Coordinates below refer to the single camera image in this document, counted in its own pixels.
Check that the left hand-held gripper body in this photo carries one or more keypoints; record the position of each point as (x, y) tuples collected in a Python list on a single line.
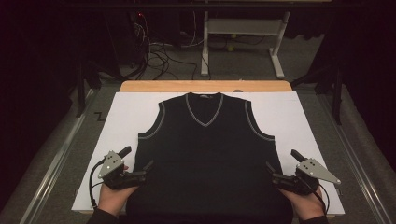
[(120, 179)]

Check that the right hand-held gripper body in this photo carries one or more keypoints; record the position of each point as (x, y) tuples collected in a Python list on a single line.
[(306, 180)]

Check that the black knit vest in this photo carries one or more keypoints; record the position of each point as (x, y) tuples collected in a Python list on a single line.
[(208, 161)]

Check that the person's left hand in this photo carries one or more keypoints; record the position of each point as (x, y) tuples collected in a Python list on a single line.
[(113, 199)]

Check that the person's right hand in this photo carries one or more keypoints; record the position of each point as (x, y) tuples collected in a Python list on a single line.
[(308, 205)]

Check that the white board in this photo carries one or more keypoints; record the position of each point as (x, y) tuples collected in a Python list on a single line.
[(130, 112)]

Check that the black metal stand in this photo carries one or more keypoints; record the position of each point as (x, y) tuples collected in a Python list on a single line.
[(336, 99), (81, 93)]

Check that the yellow tennis ball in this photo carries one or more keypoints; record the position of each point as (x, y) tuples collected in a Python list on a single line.
[(233, 35), (230, 48)]

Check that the metal floor rail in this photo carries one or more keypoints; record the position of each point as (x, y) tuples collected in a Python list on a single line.
[(53, 168), (358, 161)]

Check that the white desk frame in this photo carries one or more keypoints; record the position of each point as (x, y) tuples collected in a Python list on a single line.
[(243, 26)]

